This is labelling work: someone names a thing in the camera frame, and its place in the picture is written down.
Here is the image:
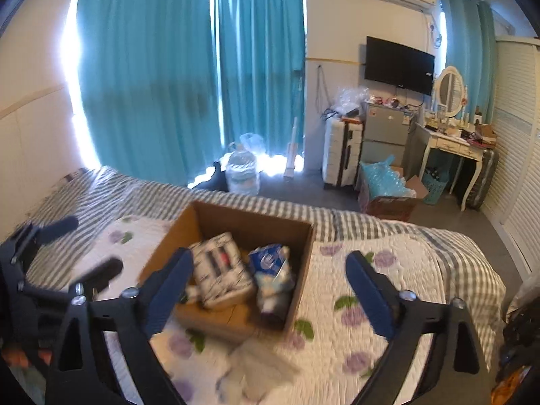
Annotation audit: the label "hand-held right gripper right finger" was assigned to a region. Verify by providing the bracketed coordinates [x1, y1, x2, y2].
[345, 250, 494, 405]

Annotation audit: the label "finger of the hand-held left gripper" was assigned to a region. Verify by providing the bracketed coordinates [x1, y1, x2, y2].
[19, 259, 124, 305]
[0, 216, 80, 280]

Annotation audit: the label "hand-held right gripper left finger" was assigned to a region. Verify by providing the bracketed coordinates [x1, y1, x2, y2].
[44, 248, 195, 405]

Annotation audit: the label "brown cardboard box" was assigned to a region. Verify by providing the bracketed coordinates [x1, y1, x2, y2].
[138, 200, 315, 344]

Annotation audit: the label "white soft pack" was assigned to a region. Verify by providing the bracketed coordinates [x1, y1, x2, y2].
[255, 280, 296, 317]

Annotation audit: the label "white tissue pack black print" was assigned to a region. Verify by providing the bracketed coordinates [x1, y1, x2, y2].
[188, 232, 258, 309]

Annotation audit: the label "floral quilt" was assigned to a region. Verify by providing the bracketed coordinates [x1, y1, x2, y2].
[90, 215, 465, 405]

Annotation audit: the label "cardboard box of bottles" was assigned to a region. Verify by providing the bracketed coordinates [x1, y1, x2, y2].
[357, 168, 430, 222]

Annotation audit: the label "blue tissue pack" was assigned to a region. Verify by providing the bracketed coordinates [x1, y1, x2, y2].
[248, 244, 296, 290]

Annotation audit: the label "clear plastic bag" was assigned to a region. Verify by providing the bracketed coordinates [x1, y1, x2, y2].
[225, 340, 302, 403]

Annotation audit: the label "blue plastic bag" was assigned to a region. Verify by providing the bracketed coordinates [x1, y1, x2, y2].
[360, 155, 419, 200]

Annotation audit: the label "black bag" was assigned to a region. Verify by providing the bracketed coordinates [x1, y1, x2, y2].
[187, 159, 229, 191]

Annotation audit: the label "teal plastic basket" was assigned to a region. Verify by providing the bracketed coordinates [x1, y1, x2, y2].
[421, 174, 449, 206]

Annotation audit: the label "large clear water jug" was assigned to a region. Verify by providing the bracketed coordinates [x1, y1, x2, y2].
[225, 142, 261, 196]

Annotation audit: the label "white suitcase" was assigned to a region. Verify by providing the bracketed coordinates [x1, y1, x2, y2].
[322, 116, 364, 189]

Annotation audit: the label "dark cloth pile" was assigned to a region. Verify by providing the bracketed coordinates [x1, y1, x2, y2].
[490, 276, 540, 405]

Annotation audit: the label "dark suitcase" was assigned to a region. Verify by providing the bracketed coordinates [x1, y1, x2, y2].
[463, 145, 500, 212]

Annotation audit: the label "small grey fridge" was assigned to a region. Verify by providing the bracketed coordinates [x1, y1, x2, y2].
[361, 102, 412, 170]

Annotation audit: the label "white dressing table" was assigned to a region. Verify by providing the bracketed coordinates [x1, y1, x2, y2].
[415, 118, 492, 212]

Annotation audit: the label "white plastic bag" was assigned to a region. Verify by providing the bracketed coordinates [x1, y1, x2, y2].
[240, 132, 266, 155]

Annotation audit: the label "wide teal curtain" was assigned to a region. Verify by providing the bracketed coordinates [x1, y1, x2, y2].
[76, 0, 213, 186]

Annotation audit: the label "crumpled clear plastic bags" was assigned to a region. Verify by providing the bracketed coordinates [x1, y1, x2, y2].
[331, 85, 371, 117]

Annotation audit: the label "white louvered wardrobe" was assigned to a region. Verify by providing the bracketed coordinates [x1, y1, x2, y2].
[480, 36, 540, 290]

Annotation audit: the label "white oval vanity mirror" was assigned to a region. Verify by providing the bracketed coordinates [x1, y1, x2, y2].
[434, 66, 465, 119]

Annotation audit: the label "narrow teal curtain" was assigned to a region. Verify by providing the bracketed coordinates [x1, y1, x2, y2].
[436, 0, 497, 124]

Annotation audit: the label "black wall television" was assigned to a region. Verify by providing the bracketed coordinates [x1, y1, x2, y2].
[365, 36, 435, 96]

